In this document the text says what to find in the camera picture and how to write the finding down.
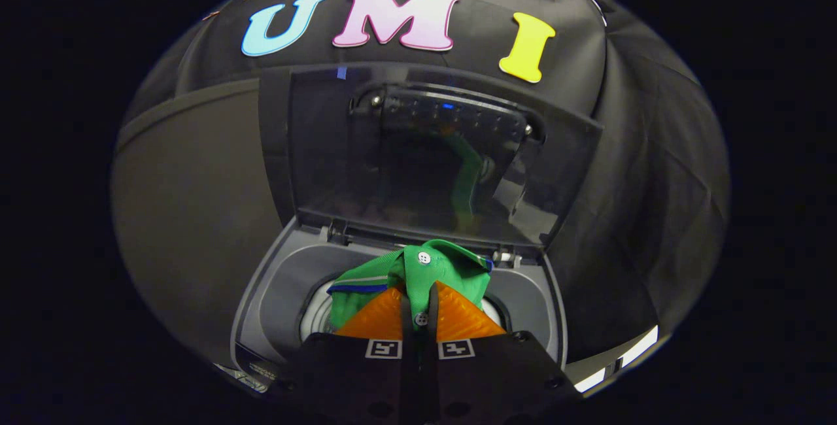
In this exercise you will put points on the grey washing machine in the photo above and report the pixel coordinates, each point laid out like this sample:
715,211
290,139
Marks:
281,294

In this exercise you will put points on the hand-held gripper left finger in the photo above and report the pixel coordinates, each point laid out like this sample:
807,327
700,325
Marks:
346,379

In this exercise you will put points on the dark transparent washing machine lid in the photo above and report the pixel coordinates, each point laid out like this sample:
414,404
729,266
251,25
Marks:
327,150

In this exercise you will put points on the green polo shirt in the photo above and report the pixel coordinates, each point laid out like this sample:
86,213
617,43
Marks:
431,268

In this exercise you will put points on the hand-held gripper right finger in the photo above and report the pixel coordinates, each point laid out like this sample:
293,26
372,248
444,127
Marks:
497,379

